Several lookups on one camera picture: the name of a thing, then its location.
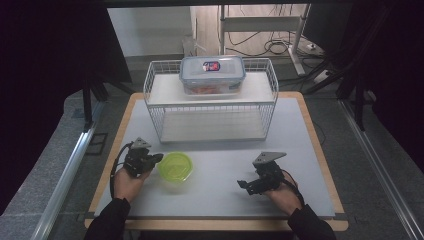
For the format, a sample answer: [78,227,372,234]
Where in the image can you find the person's left hand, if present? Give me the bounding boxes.
[112,165,154,204]

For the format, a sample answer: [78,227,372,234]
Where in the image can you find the black curtain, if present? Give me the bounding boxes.
[301,0,424,165]
[0,0,133,216]

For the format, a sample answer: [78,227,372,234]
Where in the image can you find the white wire shelf rack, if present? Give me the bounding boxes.
[143,57,280,144]

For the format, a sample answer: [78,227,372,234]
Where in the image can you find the clear rectangular food container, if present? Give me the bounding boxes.
[178,54,247,96]

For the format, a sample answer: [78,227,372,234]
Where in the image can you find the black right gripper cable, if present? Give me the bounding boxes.
[280,168,306,208]

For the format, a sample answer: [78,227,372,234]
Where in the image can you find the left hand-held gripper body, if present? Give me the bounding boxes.
[122,136,158,178]

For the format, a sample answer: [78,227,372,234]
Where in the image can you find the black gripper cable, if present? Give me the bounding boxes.
[280,168,306,208]
[109,142,134,200]

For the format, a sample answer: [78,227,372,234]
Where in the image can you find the green round lidded container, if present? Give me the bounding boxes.
[155,151,195,184]

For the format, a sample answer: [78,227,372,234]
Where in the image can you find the white metal desk frame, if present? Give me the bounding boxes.
[217,3,312,77]

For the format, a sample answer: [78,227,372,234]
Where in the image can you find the black floor grate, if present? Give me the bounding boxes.
[85,132,110,156]

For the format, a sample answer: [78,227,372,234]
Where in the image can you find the aluminium floor rail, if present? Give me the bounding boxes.
[337,99,424,240]
[30,101,107,240]

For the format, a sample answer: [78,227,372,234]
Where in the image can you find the person's right hand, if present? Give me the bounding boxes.
[262,180,304,217]

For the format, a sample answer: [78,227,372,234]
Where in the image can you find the black floor cables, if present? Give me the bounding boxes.
[225,30,303,58]

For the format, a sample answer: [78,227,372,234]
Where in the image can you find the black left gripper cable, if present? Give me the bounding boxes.
[109,142,134,200]

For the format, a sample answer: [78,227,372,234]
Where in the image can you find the black frame post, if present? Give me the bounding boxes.
[81,78,110,132]
[335,75,367,132]

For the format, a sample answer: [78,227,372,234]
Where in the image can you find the large white power strip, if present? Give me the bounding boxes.
[312,69,335,85]

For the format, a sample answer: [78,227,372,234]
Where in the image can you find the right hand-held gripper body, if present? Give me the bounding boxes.
[251,151,288,194]

